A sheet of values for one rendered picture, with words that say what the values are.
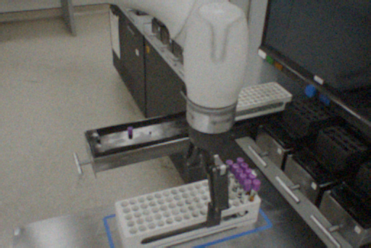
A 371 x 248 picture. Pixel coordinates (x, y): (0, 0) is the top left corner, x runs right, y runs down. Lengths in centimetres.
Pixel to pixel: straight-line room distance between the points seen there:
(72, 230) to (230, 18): 55
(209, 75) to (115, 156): 54
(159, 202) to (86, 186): 136
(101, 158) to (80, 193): 109
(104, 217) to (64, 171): 142
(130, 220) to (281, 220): 34
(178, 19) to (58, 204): 153
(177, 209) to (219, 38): 38
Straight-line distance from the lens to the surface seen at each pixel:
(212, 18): 59
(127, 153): 108
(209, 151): 71
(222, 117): 65
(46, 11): 461
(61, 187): 220
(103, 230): 86
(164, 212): 80
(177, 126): 117
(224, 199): 73
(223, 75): 60
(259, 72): 133
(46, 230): 89
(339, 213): 102
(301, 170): 108
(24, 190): 224
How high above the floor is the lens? 147
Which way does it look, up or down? 35 degrees down
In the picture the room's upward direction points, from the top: 2 degrees clockwise
